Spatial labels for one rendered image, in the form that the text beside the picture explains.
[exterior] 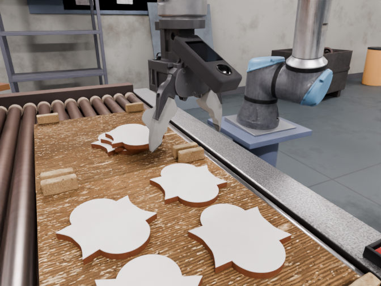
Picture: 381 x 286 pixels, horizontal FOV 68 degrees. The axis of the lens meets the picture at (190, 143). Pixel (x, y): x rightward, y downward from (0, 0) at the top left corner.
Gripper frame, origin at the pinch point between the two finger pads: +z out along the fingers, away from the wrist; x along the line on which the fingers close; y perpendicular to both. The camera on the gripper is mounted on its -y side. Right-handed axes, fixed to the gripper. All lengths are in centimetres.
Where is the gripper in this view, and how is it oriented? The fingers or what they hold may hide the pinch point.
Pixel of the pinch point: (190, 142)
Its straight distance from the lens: 50.3
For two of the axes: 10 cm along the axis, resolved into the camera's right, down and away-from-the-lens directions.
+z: 0.0, 9.2, 4.0
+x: -7.8, 2.5, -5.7
